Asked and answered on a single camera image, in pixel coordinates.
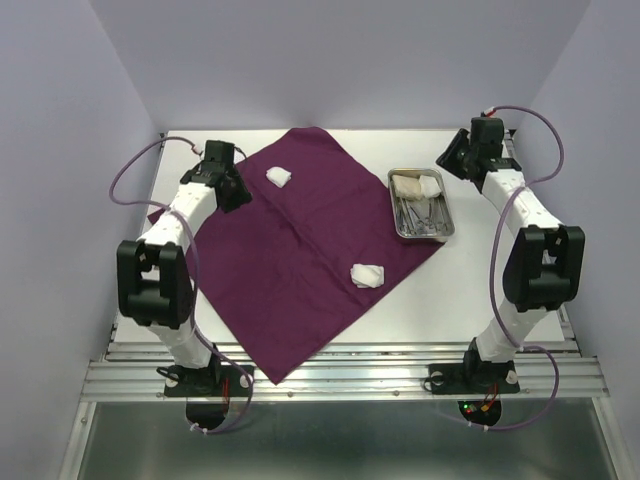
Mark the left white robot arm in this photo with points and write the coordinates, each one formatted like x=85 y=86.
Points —
x=157 y=273

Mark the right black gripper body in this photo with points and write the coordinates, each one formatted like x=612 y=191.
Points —
x=458 y=153

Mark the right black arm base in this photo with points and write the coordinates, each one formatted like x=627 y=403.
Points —
x=471 y=376

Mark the purple surgical drape cloth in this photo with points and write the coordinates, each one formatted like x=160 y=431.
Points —
x=277 y=270

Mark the white gauze pad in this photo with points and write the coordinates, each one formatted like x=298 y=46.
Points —
x=367 y=276
x=429 y=186
x=278 y=176

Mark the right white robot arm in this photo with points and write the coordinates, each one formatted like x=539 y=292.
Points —
x=544 y=266

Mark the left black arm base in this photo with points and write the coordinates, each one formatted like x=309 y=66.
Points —
x=202 y=374

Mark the aluminium frame rail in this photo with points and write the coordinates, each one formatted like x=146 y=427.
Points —
x=343 y=372

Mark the stainless steel instrument tray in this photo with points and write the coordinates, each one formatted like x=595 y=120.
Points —
x=421 y=235

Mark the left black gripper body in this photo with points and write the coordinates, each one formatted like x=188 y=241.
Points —
x=239 y=193

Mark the steel forceps ring handled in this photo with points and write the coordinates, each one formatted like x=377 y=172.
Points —
x=408 y=224

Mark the white gauze pad top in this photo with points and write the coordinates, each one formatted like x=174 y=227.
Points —
x=278 y=176

